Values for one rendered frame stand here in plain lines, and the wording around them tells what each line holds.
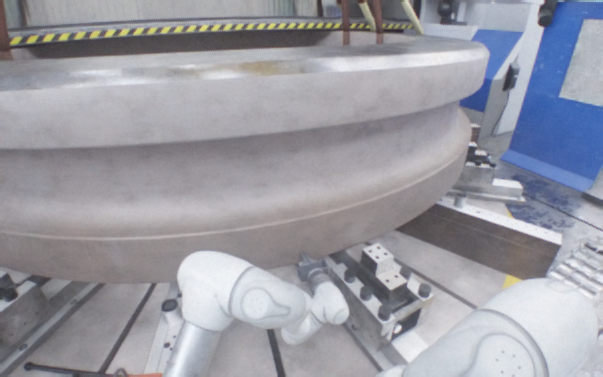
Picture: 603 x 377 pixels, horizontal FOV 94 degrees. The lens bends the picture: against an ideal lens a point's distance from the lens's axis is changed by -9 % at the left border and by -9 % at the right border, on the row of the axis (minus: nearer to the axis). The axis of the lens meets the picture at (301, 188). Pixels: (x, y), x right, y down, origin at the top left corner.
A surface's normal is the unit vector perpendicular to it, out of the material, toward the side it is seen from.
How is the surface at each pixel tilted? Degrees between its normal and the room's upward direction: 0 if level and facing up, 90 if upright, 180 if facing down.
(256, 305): 46
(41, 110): 90
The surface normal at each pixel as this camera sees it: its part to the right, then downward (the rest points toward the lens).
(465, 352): -0.81, -0.55
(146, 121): 0.14, 0.48
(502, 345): 0.00, -0.55
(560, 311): 0.16, -0.71
